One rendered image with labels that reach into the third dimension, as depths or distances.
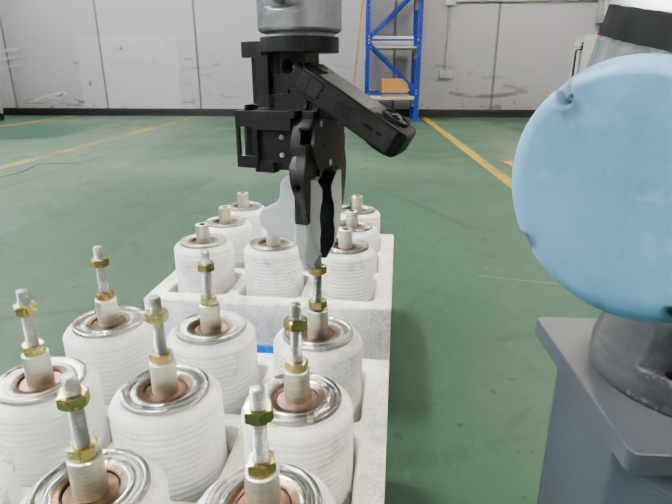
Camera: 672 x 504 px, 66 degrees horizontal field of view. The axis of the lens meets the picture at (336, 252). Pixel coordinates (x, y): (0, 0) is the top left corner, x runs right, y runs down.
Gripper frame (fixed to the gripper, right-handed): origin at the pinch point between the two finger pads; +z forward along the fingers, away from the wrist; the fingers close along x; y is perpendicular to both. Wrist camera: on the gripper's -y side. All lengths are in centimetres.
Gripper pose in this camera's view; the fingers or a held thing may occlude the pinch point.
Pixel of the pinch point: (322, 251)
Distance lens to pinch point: 52.4
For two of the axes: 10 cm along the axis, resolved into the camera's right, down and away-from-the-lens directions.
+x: -3.9, 3.0, -8.7
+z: 0.0, 9.5, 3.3
